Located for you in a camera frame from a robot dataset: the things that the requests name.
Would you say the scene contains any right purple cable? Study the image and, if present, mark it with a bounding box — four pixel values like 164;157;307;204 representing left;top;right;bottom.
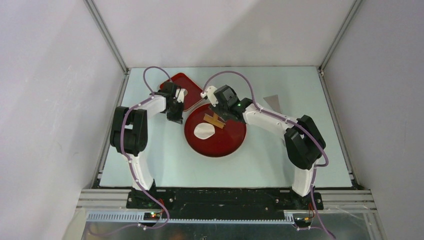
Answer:
202;70;337;240

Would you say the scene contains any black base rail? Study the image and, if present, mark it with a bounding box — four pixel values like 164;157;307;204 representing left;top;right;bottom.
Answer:
126;187;324;221

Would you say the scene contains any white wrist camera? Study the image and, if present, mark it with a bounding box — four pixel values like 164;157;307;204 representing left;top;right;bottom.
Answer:
175;88;186;103
200;85;217;101

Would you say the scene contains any round red plate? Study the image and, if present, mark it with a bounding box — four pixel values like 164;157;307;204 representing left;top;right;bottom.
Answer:
184;104;247;158

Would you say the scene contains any purple cable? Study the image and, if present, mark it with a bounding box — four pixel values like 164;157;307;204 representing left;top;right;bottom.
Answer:
86;66;173;237
202;70;337;240

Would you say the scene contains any rectangular red tray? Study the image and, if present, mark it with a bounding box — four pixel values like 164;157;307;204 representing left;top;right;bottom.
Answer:
171;72;202;114

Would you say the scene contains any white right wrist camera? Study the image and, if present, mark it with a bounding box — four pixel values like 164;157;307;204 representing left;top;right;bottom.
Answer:
200;85;217;101

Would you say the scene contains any wooden dough roller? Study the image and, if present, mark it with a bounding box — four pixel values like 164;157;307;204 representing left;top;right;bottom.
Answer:
203;113;225;129

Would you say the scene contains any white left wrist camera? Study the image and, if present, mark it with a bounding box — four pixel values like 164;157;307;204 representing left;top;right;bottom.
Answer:
175;88;186;103

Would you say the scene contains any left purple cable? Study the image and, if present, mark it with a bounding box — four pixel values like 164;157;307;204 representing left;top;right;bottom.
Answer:
86;66;173;237

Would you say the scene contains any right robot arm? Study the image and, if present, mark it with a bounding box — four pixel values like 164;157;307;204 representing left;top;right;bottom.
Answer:
202;85;326;209

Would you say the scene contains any white dough ball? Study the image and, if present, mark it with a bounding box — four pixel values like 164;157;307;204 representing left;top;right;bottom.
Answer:
193;122;216;140

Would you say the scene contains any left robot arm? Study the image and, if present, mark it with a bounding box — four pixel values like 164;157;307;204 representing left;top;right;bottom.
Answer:
109;81;187;208

